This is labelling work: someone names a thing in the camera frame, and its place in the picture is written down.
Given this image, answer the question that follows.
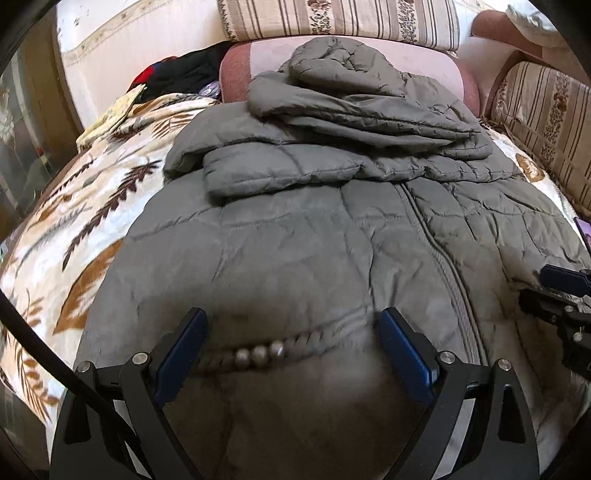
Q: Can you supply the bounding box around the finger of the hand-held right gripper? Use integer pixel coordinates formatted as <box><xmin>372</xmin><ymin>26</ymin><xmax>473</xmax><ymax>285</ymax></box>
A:
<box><xmin>518</xmin><ymin>288</ymin><xmax>583</xmax><ymax>324</ymax></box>
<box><xmin>539</xmin><ymin>265</ymin><xmax>591</xmax><ymax>296</ymax></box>

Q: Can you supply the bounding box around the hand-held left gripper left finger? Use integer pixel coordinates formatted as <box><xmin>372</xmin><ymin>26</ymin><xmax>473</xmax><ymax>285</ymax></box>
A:
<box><xmin>50</xmin><ymin>307</ymin><xmax>208</xmax><ymax>480</ymax></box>

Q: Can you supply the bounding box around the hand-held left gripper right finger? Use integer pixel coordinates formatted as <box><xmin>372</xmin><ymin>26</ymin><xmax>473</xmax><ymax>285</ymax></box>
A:
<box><xmin>378</xmin><ymin>307</ymin><xmax>541</xmax><ymax>480</ymax></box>

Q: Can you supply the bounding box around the grey quilted hooded jacket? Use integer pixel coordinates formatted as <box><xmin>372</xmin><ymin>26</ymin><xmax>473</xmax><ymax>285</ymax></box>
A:
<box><xmin>74</xmin><ymin>37</ymin><xmax>591</xmax><ymax>480</ymax></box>

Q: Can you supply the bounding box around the black and red clothes pile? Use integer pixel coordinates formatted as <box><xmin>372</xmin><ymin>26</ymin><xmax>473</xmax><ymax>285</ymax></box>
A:
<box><xmin>129</xmin><ymin>41</ymin><xmax>232</xmax><ymax>102</ymax></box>

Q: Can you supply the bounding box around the black smartphone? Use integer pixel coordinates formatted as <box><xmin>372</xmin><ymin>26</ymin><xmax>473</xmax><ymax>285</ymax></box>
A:
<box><xmin>574</xmin><ymin>217</ymin><xmax>591</xmax><ymax>252</ymax></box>

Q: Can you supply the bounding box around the striped floral cushion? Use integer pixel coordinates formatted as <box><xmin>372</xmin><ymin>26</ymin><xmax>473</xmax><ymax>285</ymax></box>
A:
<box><xmin>217</xmin><ymin>0</ymin><xmax>461</xmax><ymax>51</ymax></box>
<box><xmin>489</xmin><ymin>60</ymin><xmax>591</xmax><ymax>208</ymax></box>

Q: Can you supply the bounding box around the leaf print fleece blanket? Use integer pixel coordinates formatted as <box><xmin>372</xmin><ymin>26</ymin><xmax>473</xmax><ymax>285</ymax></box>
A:
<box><xmin>0</xmin><ymin>92</ymin><xmax>591</xmax><ymax>472</ymax></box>

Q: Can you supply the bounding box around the pale yellow floral cloth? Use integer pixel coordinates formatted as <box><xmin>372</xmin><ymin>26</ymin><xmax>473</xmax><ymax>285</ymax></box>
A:
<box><xmin>76</xmin><ymin>85</ymin><xmax>148</xmax><ymax>148</ymax></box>

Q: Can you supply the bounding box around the white crumpled cloth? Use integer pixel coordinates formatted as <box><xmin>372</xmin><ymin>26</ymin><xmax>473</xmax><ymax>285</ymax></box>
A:
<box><xmin>505</xmin><ymin>2</ymin><xmax>568</xmax><ymax>47</ymax></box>

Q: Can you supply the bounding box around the brown sofa armrest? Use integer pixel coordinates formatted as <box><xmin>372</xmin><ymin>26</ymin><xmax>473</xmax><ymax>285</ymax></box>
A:
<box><xmin>471</xmin><ymin>9</ymin><xmax>555</xmax><ymax>65</ymax></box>

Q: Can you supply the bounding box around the stained glass wooden door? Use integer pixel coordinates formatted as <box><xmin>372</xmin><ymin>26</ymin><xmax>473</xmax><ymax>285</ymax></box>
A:
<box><xmin>0</xmin><ymin>9</ymin><xmax>84</xmax><ymax>241</ymax></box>

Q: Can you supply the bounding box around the pink bolster cushion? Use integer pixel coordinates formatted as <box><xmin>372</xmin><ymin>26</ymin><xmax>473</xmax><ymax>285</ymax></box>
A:
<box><xmin>219</xmin><ymin>36</ymin><xmax>481</xmax><ymax>114</ymax></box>

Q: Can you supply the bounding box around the black cable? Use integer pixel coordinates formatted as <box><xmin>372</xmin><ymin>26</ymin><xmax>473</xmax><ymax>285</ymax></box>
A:
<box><xmin>0</xmin><ymin>293</ymin><xmax>134</xmax><ymax>480</ymax></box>

